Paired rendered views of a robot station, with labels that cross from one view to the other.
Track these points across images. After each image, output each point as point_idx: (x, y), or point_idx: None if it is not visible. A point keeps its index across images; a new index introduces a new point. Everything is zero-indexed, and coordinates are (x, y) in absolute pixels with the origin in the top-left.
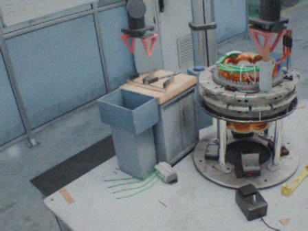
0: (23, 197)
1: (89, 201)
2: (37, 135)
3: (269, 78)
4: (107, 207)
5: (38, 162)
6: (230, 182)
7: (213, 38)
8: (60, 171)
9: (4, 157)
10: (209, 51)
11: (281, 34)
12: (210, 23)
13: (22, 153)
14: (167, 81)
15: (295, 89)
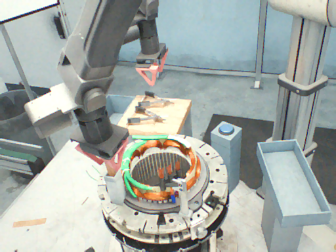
0: (193, 123)
1: (79, 157)
2: (270, 81)
3: (113, 192)
4: (75, 170)
5: (238, 105)
6: (113, 241)
7: (296, 107)
8: (238, 125)
9: (226, 81)
10: (288, 119)
11: (104, 161)
12: (300, 85)
13: (239, 88)
14: (133, 119)
15: (164, 239)
